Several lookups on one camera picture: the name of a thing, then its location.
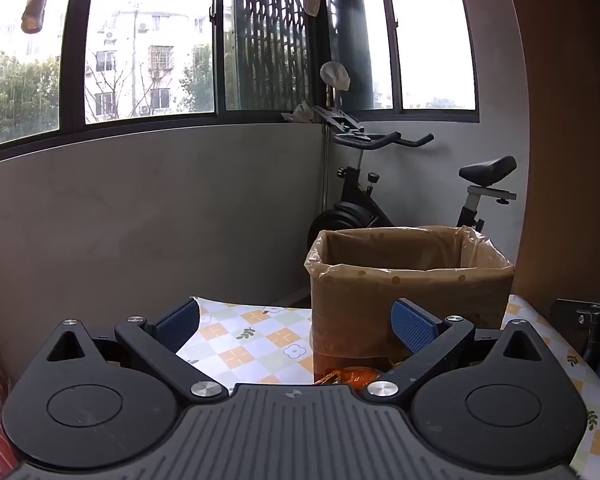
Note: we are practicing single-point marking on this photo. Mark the crumpled beige cloth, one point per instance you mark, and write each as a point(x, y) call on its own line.
point(300, 112)

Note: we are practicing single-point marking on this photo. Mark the checked floral tablecloth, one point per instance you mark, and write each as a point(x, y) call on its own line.
point(250, 340)

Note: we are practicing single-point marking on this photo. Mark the perforated metal screen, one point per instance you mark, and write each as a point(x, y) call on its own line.
point(270, 50)

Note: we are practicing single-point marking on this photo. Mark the thin metal pole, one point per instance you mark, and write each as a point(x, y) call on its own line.
point(325, 160)

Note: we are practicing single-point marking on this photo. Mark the orange snack packet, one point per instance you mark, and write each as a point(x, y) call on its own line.
point(352, 377)

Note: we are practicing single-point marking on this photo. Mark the black exercise bike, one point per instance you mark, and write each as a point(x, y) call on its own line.
point(352, 210)

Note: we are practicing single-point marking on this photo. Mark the brown cardboard box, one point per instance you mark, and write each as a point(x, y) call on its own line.
point(480, 302)

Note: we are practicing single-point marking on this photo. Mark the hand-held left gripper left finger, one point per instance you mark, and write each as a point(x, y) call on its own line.
point(175, 325)

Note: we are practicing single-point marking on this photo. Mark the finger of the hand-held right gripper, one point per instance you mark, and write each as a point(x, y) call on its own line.
point(572, 317)

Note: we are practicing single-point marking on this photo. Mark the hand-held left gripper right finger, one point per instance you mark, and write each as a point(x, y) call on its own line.
point(412, 327)

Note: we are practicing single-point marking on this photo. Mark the black framed window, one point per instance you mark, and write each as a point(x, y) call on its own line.
point(72, 85)

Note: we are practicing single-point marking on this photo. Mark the white plastic bag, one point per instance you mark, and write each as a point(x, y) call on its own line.
point(336, 76)

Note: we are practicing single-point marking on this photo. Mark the wooden panel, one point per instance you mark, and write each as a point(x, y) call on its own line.
point(570, 135)

